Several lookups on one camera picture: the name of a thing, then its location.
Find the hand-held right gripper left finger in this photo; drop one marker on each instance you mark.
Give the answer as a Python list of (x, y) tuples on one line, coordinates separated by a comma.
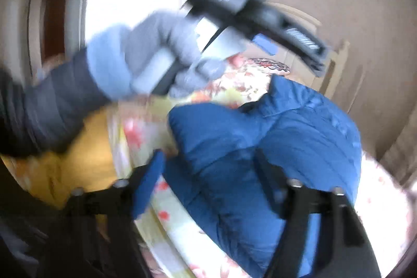
[(148, 186)]

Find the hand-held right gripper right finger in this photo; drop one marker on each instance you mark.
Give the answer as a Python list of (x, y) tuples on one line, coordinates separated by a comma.
[(270, 186)]

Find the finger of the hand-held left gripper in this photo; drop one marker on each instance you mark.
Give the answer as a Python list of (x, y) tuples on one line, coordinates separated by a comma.
[(293, 56), (286, 29)]

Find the blue puffer jacket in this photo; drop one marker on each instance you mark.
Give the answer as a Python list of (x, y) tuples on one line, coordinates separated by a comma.
[(228, 141)]

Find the person's left forearm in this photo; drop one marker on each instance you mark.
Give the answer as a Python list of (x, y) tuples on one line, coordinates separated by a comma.
[(42, 108)]

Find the person's left hand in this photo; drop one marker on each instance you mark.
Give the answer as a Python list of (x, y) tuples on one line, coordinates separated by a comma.
[(114, 56)]

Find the patterned pillow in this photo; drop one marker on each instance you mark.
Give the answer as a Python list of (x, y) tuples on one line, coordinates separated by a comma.
[(270, 64)]

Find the yellow cloth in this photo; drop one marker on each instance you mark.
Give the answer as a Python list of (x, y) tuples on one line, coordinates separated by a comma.
[(88, 151)]

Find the floral bed sheet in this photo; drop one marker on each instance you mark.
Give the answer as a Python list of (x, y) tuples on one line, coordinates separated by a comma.
[(374, 199)]

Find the brown door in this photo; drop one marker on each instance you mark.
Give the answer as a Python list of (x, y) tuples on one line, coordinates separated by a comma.
[(55, 11)]

